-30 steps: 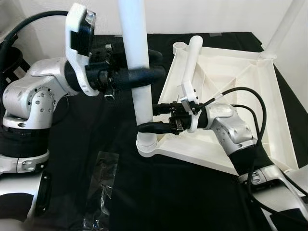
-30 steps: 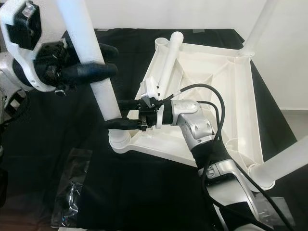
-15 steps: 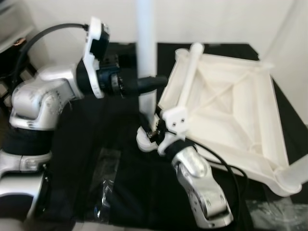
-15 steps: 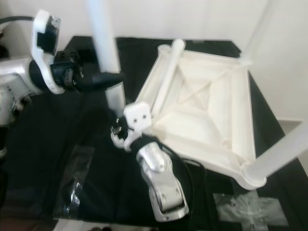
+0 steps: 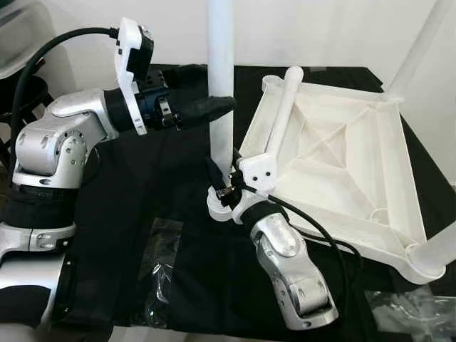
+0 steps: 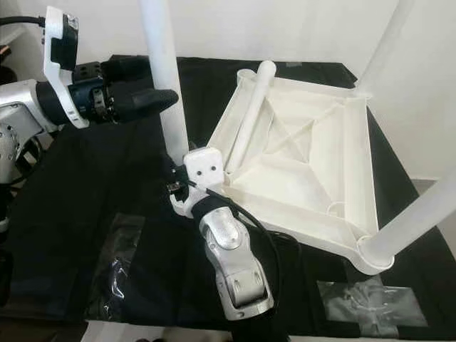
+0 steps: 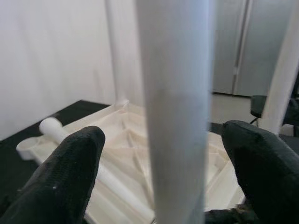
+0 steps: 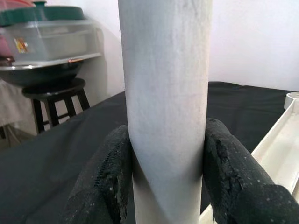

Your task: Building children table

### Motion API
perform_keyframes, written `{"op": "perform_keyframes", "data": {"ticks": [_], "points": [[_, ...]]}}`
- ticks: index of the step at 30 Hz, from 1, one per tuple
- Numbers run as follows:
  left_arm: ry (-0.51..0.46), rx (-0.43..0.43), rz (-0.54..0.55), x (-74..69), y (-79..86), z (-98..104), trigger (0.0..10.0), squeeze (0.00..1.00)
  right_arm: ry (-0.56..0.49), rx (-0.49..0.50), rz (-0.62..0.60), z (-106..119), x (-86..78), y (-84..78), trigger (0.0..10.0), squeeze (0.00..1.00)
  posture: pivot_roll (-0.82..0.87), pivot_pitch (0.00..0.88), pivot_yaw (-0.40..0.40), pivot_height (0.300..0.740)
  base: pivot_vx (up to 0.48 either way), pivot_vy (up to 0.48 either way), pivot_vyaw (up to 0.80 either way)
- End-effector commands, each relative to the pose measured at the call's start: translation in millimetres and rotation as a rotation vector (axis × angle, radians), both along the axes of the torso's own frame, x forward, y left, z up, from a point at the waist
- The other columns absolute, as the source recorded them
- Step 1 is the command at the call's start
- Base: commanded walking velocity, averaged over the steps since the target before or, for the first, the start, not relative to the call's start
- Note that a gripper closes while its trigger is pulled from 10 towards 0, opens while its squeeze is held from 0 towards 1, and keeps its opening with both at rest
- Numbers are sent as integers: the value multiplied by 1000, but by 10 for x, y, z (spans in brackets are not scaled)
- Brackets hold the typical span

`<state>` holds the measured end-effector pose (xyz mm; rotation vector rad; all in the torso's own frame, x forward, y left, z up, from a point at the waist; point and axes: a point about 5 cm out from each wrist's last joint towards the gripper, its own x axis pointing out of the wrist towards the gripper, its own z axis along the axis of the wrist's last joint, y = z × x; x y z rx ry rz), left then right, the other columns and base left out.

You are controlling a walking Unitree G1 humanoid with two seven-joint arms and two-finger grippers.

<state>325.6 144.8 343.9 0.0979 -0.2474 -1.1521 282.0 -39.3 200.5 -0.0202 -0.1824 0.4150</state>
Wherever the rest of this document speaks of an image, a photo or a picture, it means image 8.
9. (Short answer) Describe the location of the white plastic children table top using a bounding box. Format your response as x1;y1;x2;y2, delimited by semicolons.
199;92;299;224

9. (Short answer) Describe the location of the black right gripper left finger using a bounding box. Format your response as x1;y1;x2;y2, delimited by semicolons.
59;125;135;224

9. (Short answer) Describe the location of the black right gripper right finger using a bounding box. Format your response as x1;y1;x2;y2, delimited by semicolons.
203;118;299;224

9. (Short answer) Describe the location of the black tablecloth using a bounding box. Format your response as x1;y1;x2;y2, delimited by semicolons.
0;81;299;224

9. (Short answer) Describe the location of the beige cloth covered table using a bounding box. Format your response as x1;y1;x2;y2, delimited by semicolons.
0;79;38;147

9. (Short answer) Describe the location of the white plastic table leg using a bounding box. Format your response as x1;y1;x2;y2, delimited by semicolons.
118;0;213;224

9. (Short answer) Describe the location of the purple plastic cup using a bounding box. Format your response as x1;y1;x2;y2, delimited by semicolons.
0;32;14;58

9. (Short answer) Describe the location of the clear container with green lid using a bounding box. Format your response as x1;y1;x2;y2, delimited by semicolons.
0;0;102;63

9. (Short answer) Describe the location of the black round stool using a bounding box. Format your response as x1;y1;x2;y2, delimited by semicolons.
22;78;91;135

